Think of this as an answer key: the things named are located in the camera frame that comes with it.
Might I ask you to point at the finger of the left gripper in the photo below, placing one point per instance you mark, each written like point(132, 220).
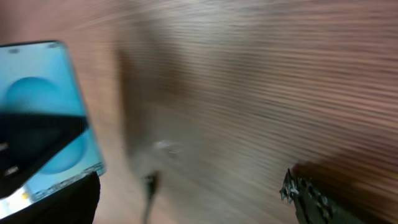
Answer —
point(29, 141)

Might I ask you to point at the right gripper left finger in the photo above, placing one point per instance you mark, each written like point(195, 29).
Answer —
point(74, 204)

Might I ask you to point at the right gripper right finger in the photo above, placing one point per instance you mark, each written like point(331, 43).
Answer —
point(314, 206)

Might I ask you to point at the blue Galaxy smartphone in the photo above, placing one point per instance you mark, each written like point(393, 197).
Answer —
point(39, 78)

